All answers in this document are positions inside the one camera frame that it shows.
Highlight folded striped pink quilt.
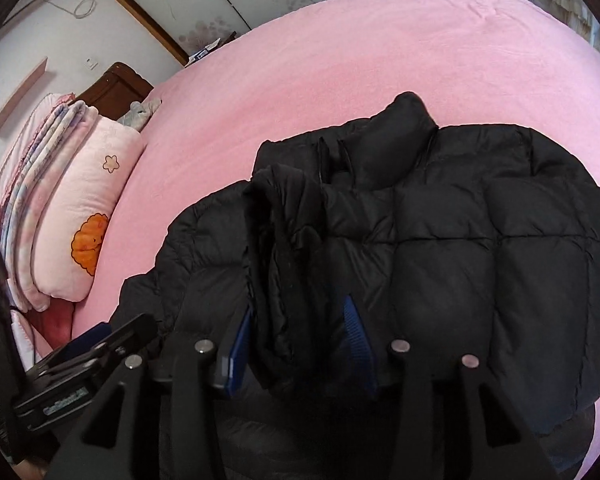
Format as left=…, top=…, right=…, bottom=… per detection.
left=0, top=93, right=99, bottom=312

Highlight pink cartoon pillow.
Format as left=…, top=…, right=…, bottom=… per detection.
left=31, top=117, right=146, bottom=302

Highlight brown wooden headboard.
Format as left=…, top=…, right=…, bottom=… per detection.
left=76, top=62, right=154, bottom=120

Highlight white wall socket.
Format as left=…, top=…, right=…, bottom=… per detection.
left=85, top=58, right=99, bottom=70

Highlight black puffer jacket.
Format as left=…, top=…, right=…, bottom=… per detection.
left=111, top=92, right=600, bottom=479

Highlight white wall cable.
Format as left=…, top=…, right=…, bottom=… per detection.
left=44, top=0, right=98, bottom=21

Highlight grey cloth near headboard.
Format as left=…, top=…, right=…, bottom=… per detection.
left=118, top=99, right=162, bottom=132

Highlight pink wall shelf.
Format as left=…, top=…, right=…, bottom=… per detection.
left=0, top=56, right=48, bottom=132

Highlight items on bedside table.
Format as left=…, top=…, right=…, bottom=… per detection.
left=185, top=32, right=237, bottom=67

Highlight pink bed sheet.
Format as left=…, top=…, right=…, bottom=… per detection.
left=26, top=0, right=600, bottom=480

